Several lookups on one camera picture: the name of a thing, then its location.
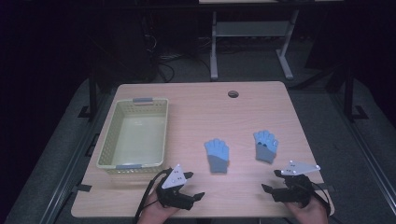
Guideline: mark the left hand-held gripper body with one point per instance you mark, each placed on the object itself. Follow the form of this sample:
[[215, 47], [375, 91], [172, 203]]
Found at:
[[174, 194]]

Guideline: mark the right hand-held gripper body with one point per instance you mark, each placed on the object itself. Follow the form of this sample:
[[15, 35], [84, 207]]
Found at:
[[295, 188]]

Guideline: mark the blue knitted glove with dots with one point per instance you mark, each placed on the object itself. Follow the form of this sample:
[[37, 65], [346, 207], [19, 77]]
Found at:
[[265, 146]]

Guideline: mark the plain blue knitted glove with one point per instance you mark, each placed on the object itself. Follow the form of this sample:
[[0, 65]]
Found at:
[[217, 155]]

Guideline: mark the cream plastic basket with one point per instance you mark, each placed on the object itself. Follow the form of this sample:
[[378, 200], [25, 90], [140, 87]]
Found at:
[[134, 137]]

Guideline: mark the person's left hand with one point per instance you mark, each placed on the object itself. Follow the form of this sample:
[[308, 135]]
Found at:
[[155, 213]]

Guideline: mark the person's right hand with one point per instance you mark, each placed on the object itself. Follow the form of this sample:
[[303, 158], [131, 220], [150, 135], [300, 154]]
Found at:
[[306, 214]]

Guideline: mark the grey metal stand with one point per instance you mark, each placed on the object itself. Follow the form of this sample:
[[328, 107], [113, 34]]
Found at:
[[252, 28]]

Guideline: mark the grey metal floor rail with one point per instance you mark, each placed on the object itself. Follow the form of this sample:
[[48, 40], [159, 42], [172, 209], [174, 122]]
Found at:
[[364, 149], [73, 161]]

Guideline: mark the black metal post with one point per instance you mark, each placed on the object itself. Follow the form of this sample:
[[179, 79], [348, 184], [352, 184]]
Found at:
[[92, 96], [348, 93]]

